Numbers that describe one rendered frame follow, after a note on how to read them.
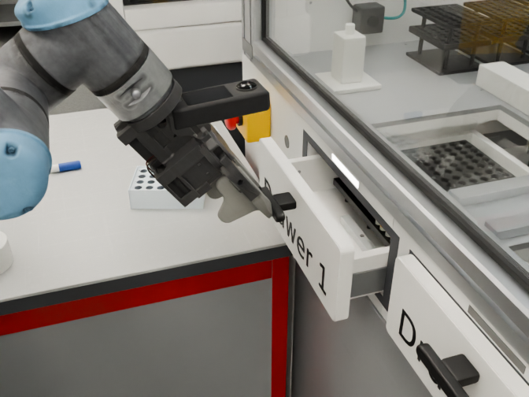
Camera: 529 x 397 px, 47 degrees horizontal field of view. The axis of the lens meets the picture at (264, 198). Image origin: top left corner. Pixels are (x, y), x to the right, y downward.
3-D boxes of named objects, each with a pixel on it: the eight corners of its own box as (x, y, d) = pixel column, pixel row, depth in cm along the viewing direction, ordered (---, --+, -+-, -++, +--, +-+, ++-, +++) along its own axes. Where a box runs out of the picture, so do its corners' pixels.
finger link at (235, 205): (241, 238, 77) (194, 189, 73) (277, 209, 76) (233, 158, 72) (246, 250, 74) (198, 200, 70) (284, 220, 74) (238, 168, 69)
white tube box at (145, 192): (130, 209, 103) (127, 190, 101) (138, 183, 110) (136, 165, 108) (203, 209, 103) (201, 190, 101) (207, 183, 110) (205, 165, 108)
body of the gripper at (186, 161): (175, 180, 76) (109, 115, 69) (229, 137, 75) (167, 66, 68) (189, 212, 70) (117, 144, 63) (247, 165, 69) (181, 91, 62)
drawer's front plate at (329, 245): (334, 324, 72) (341, 250, 66) (259, 199, 95) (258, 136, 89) (348, 321, 72) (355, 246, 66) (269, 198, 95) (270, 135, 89)
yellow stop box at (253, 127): (243, 144, 106) (242, 106, 102) (232, 128, 112) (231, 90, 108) (271, 140, 108) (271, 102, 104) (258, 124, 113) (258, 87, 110)
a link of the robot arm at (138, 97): (143, 36, 66) (156, 61, 59) (170, 67, 68) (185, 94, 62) (90, 80, 66) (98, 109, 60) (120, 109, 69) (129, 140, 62)
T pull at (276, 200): (276, 224, 75) (276, 215, 74) (257, 194, 81) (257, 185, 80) (303, 220, 76) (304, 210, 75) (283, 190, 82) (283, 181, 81)
